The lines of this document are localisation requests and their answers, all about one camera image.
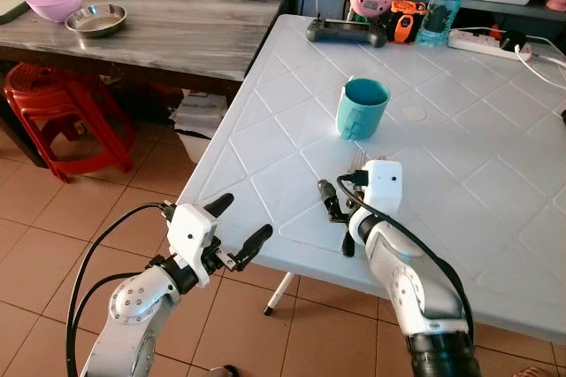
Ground white table leg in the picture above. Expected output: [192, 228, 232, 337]
[263, 272, 296, 317]

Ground white bin with papers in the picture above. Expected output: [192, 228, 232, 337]
[172, 91, 230, 165]

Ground teal cup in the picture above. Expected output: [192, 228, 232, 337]
[336, 77, 391, 141]

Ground black handheld controller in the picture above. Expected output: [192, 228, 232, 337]
[306, 17, 388, 49]

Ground orange and black device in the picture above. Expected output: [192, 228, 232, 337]
[386, 1, 429, 45]

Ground red plastic stool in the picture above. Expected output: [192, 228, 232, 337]
[3, 63, 136, 182]

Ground white power strip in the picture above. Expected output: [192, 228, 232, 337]
[447, 27, 535, 63]

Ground clear blue water bottle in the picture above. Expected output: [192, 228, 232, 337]
[416, 0, 479, 49]

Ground steel bowl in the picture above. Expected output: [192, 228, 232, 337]
[65, 4, 128, 40]

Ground black plug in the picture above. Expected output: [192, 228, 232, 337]
[500, 31, 528, 51]

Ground large purple bowl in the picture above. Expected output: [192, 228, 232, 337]
[27, 0, 84, 23]

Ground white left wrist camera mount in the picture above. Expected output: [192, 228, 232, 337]
[166, 204, 219, 288]

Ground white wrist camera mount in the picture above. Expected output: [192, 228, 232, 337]
[361, 160, 404, 215]
[166, 204, 219, 288]

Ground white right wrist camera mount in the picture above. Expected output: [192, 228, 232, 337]
[361, 160, 404, 215]

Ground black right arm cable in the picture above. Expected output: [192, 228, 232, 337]
[340, 169, 476, 327]

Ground white power strip cable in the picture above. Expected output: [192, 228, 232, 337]
[517, 37, 566, 91]

